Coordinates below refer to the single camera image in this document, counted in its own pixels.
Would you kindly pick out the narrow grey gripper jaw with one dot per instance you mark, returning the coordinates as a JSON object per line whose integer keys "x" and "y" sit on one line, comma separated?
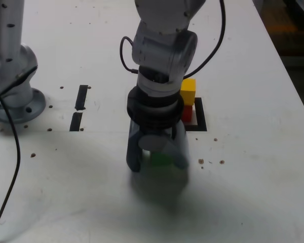
{"x": 133, "y": 154}

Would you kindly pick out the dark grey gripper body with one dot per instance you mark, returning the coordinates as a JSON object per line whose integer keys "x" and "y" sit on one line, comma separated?
{"x": 154, "y": 131}

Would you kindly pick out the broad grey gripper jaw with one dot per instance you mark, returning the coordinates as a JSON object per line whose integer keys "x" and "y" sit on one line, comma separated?
{"x": 181, "y": 149}

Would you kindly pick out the green cube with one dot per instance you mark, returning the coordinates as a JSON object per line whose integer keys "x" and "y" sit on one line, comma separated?
{"x": 160, "y": 159}

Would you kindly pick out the red cube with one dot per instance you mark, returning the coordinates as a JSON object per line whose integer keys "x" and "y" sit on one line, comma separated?
{"x": 188, "y": 113}

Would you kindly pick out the yellow cube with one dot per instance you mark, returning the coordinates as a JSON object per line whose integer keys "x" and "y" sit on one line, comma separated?
{"x": 188, "y": 92}

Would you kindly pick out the black tape square outline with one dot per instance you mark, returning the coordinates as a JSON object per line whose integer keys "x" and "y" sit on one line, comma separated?
{"x": 201, "y": 114}

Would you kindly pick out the black tape strip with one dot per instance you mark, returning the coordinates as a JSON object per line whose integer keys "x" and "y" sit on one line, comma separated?
{"x": 75, "y": 124}

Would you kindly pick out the grey metal bar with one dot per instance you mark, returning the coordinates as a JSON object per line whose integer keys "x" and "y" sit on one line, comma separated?
{"x": 299, "y": 61}

